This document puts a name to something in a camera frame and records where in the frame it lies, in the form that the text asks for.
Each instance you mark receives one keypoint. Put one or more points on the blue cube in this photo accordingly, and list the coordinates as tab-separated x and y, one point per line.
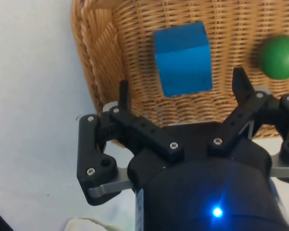
183	65

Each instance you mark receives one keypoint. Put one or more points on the wicker basket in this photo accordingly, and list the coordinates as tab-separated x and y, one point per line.
139	29

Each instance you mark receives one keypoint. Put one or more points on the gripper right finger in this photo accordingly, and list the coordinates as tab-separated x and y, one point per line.
238	120

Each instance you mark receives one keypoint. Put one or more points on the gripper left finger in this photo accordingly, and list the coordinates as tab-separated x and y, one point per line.
91	149

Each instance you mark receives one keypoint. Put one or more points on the green ball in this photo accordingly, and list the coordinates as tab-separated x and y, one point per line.
280	57

